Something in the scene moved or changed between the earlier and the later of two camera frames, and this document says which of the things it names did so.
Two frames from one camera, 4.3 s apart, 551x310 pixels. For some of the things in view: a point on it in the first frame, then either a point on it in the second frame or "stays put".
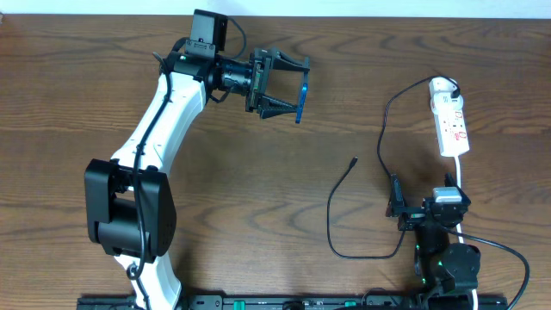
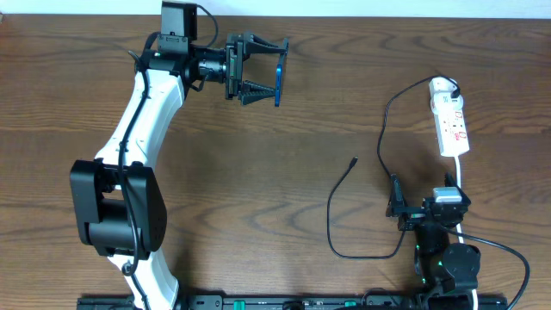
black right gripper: [415, 212] stays put
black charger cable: [380, 163] stays put
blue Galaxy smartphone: [301, 102] -> [278, 90]
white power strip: [450, 120] stays put
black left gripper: [252, 81] -> [232, 65]
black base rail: [293, 302] stays put
